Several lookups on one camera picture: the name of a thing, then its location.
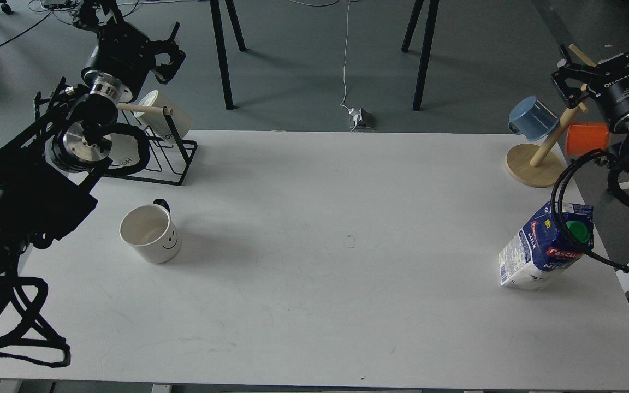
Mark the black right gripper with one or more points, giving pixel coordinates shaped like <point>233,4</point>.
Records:
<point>580,78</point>

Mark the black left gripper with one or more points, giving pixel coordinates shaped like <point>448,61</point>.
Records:
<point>126,56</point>

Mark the white smiley face mug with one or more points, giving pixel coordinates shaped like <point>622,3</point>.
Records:
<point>150,231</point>

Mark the blue white milk carton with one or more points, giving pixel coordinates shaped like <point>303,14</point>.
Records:
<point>537,255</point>

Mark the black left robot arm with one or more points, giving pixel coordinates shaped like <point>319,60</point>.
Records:
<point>47,172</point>

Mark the cream mug rear on rack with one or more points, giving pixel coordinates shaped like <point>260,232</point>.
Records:
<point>182,121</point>

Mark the cream mug on rack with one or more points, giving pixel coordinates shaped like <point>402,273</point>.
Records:
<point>124,151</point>
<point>182,121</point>

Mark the orange mug on tree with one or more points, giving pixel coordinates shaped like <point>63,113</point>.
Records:
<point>582,137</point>

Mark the blue mug on tree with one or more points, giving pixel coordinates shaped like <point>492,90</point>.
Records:
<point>532,119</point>

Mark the cream mug front on rack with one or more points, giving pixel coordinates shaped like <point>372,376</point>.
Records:
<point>124,151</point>

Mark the wooden mug tree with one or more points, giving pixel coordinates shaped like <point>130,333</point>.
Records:
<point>536,165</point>

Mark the black table legs right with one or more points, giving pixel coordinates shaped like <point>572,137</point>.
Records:
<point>428,38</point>

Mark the grey floor power socket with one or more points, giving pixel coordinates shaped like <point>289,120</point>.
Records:
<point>360,119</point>

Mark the black wire mug rack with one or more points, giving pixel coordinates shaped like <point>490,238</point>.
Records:
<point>168,163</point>

